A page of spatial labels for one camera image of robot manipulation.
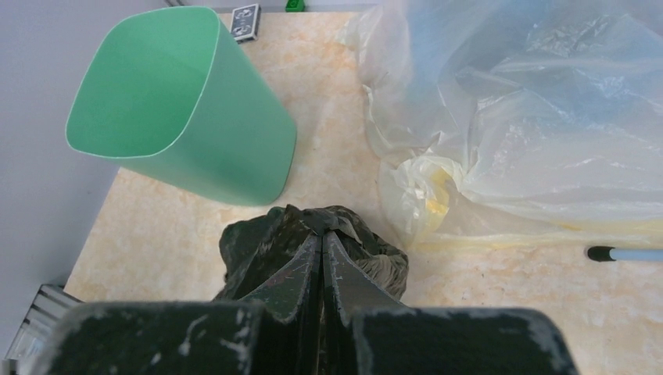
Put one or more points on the blue playing card deck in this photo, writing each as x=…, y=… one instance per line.
x=245, y=23

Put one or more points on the clear plastic bag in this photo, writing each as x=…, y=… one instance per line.
x=515, y=122

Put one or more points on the black trash bag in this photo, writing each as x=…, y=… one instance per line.
x=254, y=250

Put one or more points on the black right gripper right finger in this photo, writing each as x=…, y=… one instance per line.
x=348, y=291

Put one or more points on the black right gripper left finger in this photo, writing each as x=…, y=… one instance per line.
x=287, y=340

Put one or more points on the small green block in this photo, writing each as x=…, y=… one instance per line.
x=295, y=6

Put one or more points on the green plastic trash bin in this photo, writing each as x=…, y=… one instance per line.
x=171, y=95

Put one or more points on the light blue tripod stand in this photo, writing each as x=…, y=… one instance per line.
x=603, y=254

